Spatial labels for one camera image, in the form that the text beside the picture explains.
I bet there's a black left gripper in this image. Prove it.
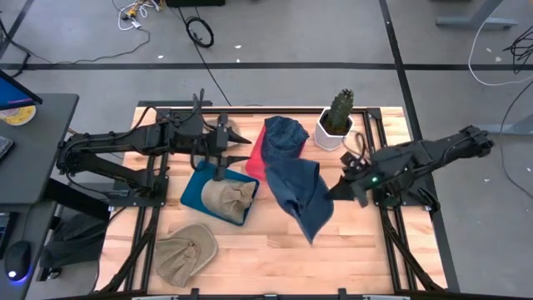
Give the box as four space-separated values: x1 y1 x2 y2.
189 112 253 181

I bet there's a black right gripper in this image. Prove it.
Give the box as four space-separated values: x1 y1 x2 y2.
326 164 378 208

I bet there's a blue denim cap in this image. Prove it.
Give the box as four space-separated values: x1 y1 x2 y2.
265 157 336 246
261 115 311 167

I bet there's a blue tray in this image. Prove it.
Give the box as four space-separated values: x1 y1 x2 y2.
179 160 261 228

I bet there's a red tray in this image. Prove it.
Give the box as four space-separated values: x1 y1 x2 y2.
244 122 271 182

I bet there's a white hexagonal plant pot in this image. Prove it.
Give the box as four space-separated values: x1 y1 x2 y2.
313 107 355 152

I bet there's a black box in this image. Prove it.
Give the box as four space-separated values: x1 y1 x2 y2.
165 0 227 8

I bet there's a black office desk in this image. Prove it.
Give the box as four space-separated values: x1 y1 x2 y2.
0 93 80 300

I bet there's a desk with grey legs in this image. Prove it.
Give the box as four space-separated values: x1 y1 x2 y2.
436 0 533 137

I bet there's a yellow round disc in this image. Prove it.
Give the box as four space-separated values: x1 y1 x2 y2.
0 105 37 127

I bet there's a computer monitor blue screen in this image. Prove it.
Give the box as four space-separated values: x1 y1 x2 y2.
0 68 43 112

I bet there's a grey keyboard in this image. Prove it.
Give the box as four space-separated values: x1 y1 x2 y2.
0 135 15 163

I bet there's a black computer mouse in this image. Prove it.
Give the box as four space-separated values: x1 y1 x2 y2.
3 240 33 285

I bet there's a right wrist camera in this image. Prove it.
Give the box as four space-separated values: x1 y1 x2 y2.
340 150 368 171

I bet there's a black coiled cable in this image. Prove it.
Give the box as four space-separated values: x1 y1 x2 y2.
177 6 233 106

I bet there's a thin black floor cable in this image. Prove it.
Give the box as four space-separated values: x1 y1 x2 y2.
0 16 152 78

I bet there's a white cable bundle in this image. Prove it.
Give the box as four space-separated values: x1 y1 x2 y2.
111 0 162 33

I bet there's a long black floor cable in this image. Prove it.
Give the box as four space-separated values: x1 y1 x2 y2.
498 78 533 201

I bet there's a white floor cable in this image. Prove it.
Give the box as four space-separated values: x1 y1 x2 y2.
468 0 533 88

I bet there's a black cable tangle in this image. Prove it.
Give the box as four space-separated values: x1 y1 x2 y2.
502 24 533 76

